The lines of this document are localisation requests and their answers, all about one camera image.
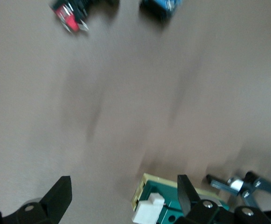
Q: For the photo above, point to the green load switch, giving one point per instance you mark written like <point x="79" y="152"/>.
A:
<point x="158" y="189"/>

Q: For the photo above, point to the red-base black square switch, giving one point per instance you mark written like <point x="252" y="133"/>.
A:
<point x="68" y="18"/>

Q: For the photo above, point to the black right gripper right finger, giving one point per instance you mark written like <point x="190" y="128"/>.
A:
<point x="191" y="203"/>

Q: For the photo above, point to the green mushroom pushbutton switch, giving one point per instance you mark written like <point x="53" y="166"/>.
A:
<point x="161" y="5"/>

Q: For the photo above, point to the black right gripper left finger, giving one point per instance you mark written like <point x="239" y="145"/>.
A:
<point x="53" y="203"/>

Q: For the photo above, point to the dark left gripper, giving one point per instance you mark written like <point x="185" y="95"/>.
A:
<point x="261" y="189"/>

